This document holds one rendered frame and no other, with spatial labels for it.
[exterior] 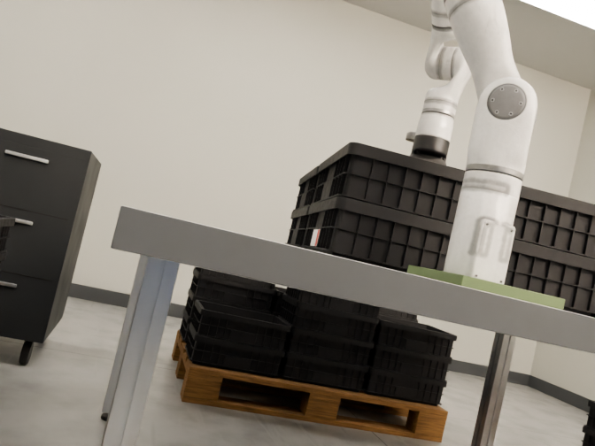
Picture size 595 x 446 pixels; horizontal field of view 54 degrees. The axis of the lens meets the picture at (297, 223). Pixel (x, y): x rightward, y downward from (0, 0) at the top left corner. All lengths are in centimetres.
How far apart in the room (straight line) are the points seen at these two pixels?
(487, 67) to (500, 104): 11
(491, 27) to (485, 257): 39
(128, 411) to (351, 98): 404
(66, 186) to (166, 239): 198
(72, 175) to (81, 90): 219
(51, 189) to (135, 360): 147
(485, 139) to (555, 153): 487
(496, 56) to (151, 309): 76
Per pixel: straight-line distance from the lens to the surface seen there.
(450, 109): 129
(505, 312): 68
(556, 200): 130
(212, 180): 459
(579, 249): 134
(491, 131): 99
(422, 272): 97
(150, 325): 114
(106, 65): 469
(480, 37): 109
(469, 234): 97
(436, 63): 132
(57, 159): 253
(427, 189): 120
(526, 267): 128
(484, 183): 97
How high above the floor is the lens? 70
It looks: 3 degrees up
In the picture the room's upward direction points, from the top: 13 degrees clockwise
